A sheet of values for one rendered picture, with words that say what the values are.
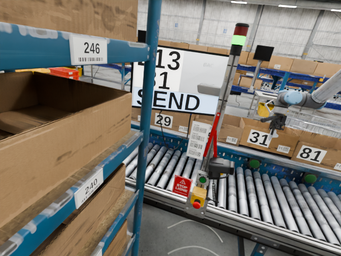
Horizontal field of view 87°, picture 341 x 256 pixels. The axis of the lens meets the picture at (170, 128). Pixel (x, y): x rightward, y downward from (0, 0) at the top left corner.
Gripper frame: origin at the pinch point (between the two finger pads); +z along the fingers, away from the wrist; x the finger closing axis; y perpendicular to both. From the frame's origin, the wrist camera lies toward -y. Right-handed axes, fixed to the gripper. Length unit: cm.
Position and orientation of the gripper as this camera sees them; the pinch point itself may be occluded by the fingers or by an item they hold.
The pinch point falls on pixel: (268, 138)
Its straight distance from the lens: 157.6
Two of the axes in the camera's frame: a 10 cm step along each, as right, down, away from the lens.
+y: 9.5, 2.3, -2.1
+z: -2.0, 9.7, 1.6
